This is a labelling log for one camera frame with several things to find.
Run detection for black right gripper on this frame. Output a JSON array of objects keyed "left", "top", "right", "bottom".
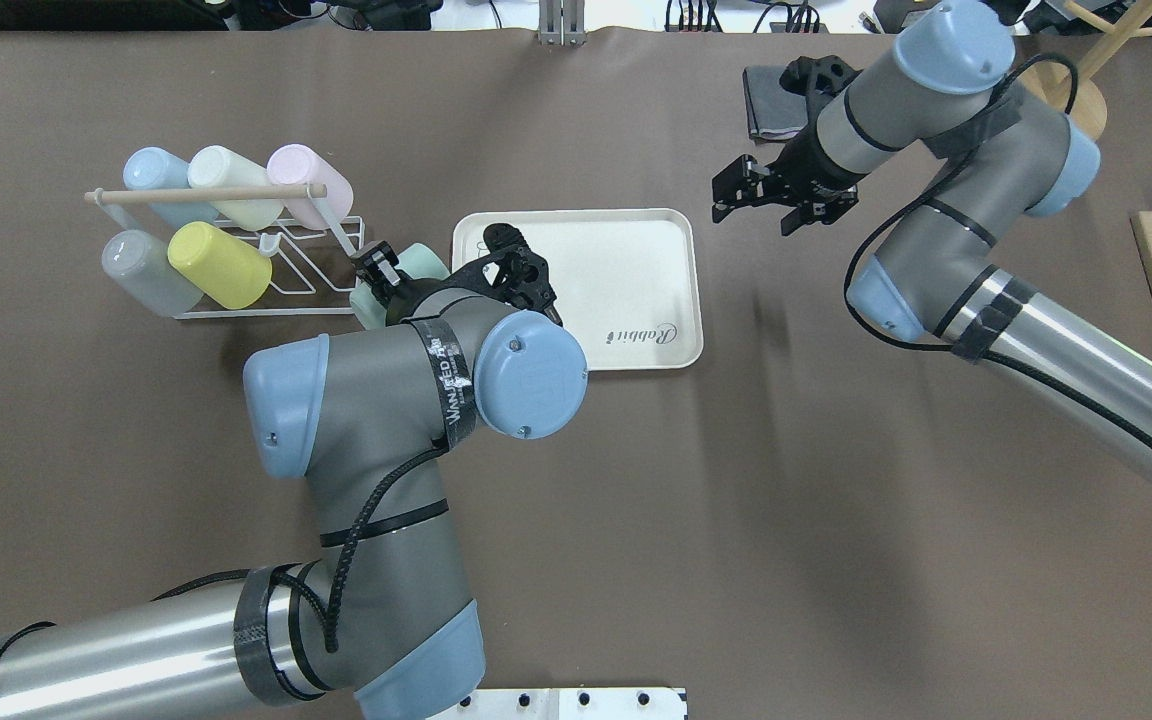
[{"left": 712, "top": 141, "right": 861, "bottom": 237}]

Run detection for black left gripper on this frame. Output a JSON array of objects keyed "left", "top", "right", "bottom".
[{"left": 351, "top": 240, "right": 437, "bottom": 326}]

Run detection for green plastic cup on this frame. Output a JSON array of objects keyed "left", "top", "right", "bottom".
[{"left": 349, "top": 242, "right": 452, "bottom": 331}]

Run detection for white rabbit print tray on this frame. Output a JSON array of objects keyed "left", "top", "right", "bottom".
[{"left": 450, "top": 209, "right": 704, "bottom": 372}]

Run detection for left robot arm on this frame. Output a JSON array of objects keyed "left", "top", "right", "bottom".
[{"left": 0, "top": 223, "right": 588, "bottom": 719}]

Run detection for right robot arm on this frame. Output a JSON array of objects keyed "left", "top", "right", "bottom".
[{"left": 712, "top": 1, "right": 1152, "bottom": 483}]

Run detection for pink plastic cup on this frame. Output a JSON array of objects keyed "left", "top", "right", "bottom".
[{"left": 266, "top": 143, "right": 355, "bottom": 232}]

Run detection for yellow plastic cup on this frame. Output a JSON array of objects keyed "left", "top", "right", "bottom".
[{"left": 166, "top": 222, "right": 273, "bottom": 310}]

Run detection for cream white plastic cup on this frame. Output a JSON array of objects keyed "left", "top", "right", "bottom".
[{"left": 187, "top": 145, "right": 285, "bottom": 232}]

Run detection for grey translucent plastic cup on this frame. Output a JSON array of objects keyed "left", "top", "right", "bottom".
[{"left": 101, "top": 229, "right": 204, "bottom": 318}]

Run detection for light blue plastic cup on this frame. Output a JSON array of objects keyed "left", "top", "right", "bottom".
[{"left": 122, "top": 146, "right": 220, "bottom": 232}]

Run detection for folded grey cloth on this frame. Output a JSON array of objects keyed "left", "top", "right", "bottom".
[{"left": 742, "top": 65, "right": 818, "bottom": 142}]

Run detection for wooden mug tree stand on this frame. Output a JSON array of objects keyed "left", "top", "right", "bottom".
[{"left": 1020, "top": 1, "right": 1152, "bottom": 141}]

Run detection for white wire cup rack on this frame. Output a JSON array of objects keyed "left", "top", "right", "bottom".
[{"left": 83, "top": 184, "right": 370, "bottom": 323}]

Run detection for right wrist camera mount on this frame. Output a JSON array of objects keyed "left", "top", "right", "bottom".
[{"left": 780, "top": 55, "right": 861, "bottom": 103}]

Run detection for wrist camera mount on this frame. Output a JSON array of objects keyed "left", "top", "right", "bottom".
[
  {"left": 780, "top": 55, "right": 861, "bottom": 103},
  {"left": 447, "top": 223, "right": 563, "bottom": 327}
]

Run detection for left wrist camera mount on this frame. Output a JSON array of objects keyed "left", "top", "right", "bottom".
[{"left": 447, "top": 223, "right": 563, "bottom": 327}]

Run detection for aluminium frame post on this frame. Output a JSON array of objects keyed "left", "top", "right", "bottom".
[{"left": 538, "top": 0, "right": 586, "bottom": 46}]

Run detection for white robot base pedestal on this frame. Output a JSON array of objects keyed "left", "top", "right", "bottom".
[{"left": 435, "top": 685, "right": 689, "bottom": 719}]

